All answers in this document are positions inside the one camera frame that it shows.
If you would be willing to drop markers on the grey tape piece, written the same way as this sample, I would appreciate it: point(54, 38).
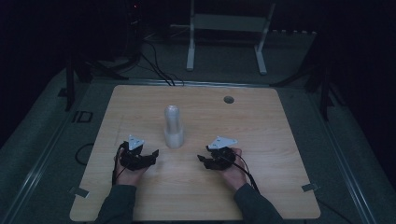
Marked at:
point(310, 187)
point(79, 192)

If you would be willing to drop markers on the white metal stand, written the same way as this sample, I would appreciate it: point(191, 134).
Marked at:
point(229, 23)

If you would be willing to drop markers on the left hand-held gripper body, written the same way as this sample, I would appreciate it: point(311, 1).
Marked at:
point(132, 160)

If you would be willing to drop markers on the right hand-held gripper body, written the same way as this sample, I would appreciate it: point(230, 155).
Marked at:
point(221, 155)

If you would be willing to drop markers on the stack of clear plastic cups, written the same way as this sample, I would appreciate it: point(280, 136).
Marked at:
point(173, 127)

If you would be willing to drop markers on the person's right hand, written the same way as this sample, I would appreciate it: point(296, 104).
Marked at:
point(233, 175)

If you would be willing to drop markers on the black tripod stand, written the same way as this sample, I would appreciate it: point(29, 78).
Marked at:
point(71, 81)
point(323, 90)

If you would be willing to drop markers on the person's left hand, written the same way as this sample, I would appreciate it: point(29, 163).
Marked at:
point(129, 175)

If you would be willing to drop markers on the round table grommet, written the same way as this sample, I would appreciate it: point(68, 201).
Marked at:
point(229, 100)

